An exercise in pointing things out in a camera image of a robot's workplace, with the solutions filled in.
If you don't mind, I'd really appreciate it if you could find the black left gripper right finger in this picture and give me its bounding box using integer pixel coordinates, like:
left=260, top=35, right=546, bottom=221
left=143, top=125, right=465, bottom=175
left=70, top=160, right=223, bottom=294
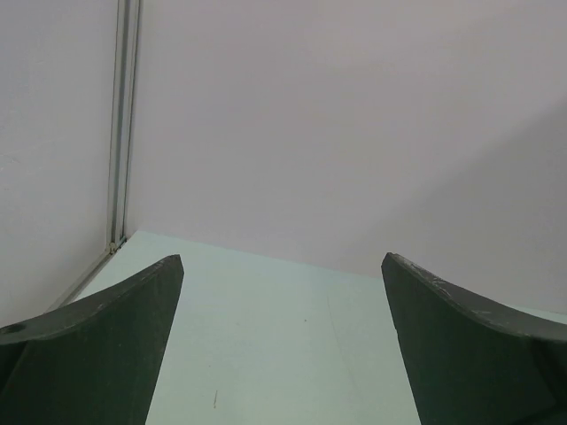
left=381, top=252, right=566, bottom=424

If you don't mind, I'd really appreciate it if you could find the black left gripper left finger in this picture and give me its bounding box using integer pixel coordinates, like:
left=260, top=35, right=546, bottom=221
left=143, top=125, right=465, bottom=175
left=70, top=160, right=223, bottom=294
left=1, top=254, right=184, bottom=424

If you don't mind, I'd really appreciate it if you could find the aluminium corner frame post left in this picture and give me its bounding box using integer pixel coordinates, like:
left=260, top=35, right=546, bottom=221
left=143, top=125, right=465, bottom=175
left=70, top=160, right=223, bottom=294
left=48, top=0, right=144, bottom=311

